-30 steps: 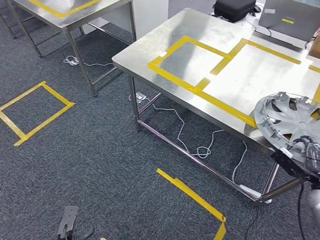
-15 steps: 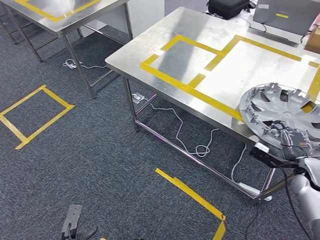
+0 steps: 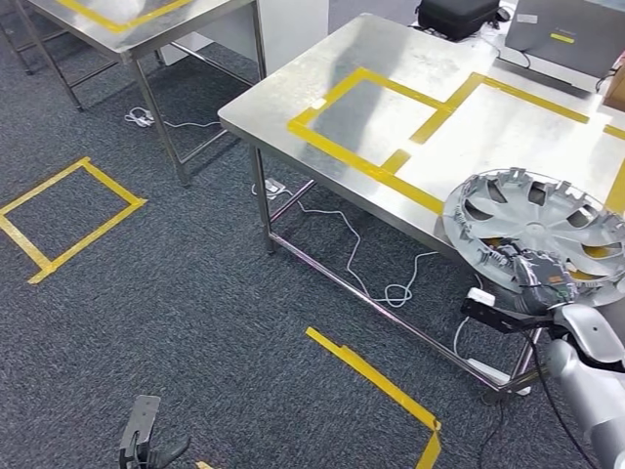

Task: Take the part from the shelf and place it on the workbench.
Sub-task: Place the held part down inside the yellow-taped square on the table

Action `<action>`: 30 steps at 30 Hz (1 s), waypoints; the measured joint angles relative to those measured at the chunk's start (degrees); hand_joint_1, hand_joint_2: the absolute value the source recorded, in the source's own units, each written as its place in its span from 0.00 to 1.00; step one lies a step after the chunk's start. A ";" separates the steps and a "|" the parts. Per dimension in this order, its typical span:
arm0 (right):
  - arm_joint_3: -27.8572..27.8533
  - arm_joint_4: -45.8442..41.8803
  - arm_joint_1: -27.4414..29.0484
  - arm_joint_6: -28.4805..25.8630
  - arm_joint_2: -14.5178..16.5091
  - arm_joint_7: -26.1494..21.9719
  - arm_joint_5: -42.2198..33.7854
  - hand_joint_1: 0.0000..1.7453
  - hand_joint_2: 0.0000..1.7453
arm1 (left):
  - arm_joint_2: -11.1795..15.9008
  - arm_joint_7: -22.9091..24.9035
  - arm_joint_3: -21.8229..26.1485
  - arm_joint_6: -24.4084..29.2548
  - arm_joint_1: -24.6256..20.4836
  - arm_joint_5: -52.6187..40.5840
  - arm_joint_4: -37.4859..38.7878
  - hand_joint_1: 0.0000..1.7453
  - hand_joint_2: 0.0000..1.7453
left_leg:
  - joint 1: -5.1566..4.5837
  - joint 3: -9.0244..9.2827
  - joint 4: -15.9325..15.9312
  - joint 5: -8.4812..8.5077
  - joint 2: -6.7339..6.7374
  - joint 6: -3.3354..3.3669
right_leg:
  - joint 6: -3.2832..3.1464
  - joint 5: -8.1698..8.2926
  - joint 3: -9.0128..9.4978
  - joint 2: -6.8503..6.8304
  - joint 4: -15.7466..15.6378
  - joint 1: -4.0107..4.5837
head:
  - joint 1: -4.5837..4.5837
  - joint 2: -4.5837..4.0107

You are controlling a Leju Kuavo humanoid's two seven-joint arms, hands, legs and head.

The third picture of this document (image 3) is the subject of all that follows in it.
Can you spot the yellow floor tape square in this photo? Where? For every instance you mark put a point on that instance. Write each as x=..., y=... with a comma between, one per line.
x=371, y=375
x=29, y=249

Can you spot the grey laptop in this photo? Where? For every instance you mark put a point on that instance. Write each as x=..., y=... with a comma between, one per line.
x=562, y=32

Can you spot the yellow tape double frame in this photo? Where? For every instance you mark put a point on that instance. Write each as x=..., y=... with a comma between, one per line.
x=361, y=165

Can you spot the steel table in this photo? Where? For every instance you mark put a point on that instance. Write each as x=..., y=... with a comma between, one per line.
x=127, y=45

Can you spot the brown cardboard box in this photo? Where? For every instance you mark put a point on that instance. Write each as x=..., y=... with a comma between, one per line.
x=616, y=90

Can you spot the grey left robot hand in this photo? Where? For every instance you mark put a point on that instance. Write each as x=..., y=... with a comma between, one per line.
x=168, y=453

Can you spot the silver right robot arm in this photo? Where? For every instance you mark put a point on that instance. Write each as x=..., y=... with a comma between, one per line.
x=595, y=388

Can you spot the worn gold floor tape strip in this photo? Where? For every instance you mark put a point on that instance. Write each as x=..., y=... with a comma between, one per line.
x=205, y=465

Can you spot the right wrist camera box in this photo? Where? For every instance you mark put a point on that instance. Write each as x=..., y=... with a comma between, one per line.
x=493, y=317

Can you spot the large steel workbench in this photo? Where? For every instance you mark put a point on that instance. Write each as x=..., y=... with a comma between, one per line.
x=273, y=110

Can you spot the grey plastic wheel cover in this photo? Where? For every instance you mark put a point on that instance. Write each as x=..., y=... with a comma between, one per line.
x=537, y=220

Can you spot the black carry bag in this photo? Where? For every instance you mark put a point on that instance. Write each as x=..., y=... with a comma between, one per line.
x=456, y=18

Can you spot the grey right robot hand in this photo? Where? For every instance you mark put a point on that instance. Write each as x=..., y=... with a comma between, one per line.
x=542, y=285

